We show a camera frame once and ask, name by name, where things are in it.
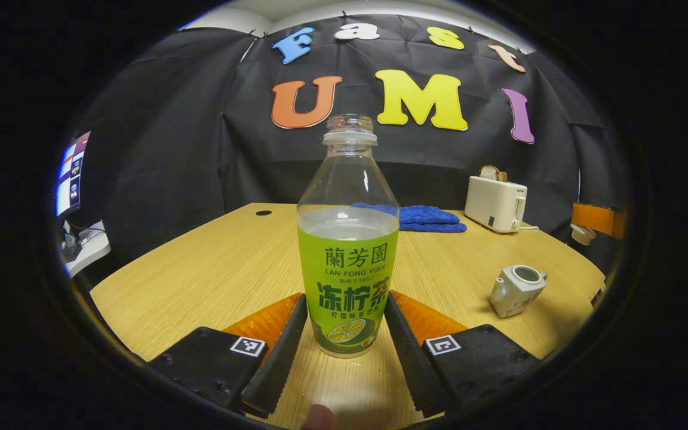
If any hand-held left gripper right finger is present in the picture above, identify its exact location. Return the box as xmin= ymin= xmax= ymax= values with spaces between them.
xmin=383 ymin=291 xmax=540 ymax=419

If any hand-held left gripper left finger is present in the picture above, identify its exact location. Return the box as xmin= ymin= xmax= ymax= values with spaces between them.
xmin=149 ymin=293 xmax=309 ymax=419

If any white ceramic teacup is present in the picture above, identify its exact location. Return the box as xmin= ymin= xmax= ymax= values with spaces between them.
xmin=489 ymin=265 xmax=549 ymax=319

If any green label water bottle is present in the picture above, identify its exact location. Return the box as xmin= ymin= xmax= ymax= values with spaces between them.
xmin=296 ymin=113 xmax=400 ymax=359

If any white toaster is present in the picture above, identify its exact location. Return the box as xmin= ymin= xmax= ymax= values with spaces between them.
xmin=465 ymin=176 xmax=528 ymax=234

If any blue towel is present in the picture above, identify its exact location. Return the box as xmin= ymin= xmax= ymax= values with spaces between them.
xmin=350 ymin=202 xmax=468 ymax=234

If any white side table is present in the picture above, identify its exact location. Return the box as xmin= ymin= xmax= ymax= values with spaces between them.
xmin=60 ymin=220 xmax=112 ymax=278

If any black backdrop cloth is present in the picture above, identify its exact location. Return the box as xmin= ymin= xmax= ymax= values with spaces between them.
xmin=72 ymin=13 xmax=628 ymax=269

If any computer monitor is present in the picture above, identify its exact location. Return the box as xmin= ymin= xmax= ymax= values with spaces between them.
xmin=56 ymin=131 xmax=91 ymax=217

